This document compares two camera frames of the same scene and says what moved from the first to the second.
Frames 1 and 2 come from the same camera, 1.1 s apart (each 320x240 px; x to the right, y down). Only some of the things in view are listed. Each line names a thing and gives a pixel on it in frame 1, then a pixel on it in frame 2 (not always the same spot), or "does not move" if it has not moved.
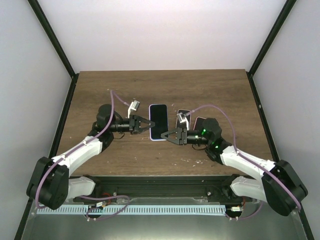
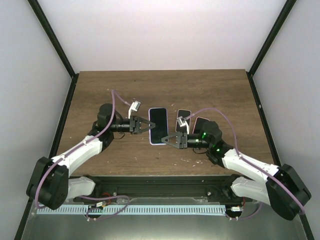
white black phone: [200, 124] does not move
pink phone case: [196, 121] does not move
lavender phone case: [149, 119] to [149, 114]
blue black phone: [159, 115] does not move
